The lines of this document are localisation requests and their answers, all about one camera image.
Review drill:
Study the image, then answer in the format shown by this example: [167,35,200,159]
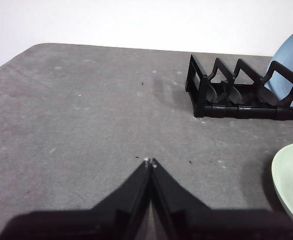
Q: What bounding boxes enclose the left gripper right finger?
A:
[151,157,293,240]

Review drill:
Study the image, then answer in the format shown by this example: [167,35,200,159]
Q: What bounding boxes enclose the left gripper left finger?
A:
[0,157,153,240]

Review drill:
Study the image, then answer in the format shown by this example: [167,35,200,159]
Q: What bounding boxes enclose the green plate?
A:
[271,141,293,237]

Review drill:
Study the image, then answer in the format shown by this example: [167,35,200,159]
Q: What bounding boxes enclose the black plate rack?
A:
[184,53,293,121]

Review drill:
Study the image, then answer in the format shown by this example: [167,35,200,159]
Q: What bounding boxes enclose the blue plate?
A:
[265,23,293,110]

